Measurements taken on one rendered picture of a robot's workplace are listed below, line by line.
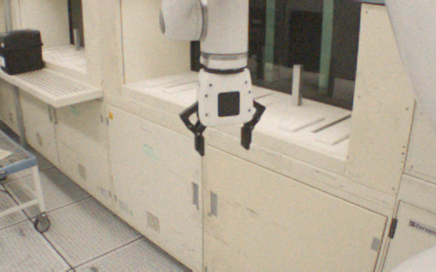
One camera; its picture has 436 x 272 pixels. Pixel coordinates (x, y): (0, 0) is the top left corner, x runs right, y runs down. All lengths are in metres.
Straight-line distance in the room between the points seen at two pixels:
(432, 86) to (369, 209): 0.93
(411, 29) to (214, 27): 0.46
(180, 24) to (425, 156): 0.68
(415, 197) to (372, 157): 0.16
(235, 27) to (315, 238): 0.81
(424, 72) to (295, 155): 1.01
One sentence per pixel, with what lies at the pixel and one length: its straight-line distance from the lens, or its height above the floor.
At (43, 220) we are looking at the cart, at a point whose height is 0.08.
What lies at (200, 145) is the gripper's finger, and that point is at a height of 1.02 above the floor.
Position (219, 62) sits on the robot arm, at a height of 1.18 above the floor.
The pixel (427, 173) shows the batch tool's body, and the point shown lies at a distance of 1.09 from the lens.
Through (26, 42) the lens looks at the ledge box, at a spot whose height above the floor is 0.99.
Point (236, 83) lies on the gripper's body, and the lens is 0.74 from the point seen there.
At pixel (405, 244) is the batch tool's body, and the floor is 0.68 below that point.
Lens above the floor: 1.32
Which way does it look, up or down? 22 degrees down
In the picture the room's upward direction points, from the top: straight up
